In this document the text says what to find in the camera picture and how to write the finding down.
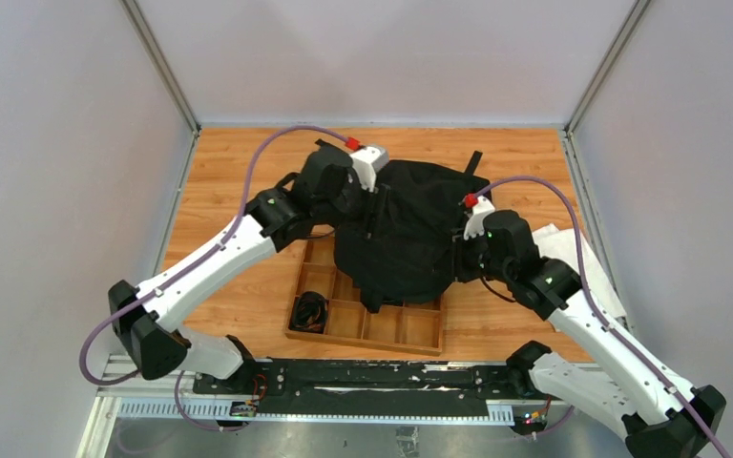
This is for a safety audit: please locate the black rolled belt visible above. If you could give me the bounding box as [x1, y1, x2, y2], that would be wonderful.
[288, 291, 329, 334]

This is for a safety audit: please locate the white slotted cable duct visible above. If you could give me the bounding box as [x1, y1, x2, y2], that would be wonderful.
[116, 398, 515, 426]

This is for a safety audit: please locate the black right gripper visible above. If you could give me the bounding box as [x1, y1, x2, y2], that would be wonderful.
[433, 223, 514, 283]

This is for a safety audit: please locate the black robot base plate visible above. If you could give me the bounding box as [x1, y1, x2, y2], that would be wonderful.
[188, 359, 555, 418]

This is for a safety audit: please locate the white folded cloth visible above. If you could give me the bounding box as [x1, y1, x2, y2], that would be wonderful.
[533, 224, 627, 320]

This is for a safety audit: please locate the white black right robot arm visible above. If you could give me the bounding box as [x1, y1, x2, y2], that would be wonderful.
[463, 194, 726, 457]

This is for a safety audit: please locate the wooden compartment organizer tray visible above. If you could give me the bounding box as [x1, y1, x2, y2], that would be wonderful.
[283, 237, 446, 356]

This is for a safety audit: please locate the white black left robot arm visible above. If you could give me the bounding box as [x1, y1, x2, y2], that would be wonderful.
[109, 141, 388, 394]

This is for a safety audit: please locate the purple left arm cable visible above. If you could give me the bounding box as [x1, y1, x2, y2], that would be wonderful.
[79, 125, 362, 433]

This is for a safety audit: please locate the black fabric backpack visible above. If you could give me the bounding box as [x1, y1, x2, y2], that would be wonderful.
[312, 138, 494, 315]

